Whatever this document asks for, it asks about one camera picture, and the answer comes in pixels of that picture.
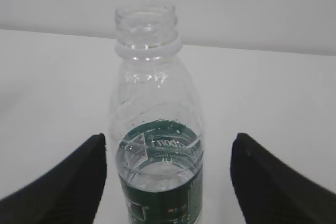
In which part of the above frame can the clear water bottle green label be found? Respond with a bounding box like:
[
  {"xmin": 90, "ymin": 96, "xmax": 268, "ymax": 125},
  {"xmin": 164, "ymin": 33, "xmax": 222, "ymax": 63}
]
[{"xmin": 109, "ymin": 3, "xmax": 204, "ymax": 223}]

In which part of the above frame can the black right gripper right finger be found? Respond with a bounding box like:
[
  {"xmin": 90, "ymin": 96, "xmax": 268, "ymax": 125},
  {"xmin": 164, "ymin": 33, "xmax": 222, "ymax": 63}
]
[{"xmin": 230, "ymin": 133, "xmax": 335, "ymax": 223}]

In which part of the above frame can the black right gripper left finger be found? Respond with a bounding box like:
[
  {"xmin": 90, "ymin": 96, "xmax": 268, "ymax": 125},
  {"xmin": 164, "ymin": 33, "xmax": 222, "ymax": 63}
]
[{"xmin": 1, "ymin": 134, "xmax": 107, "ymax": 223}]

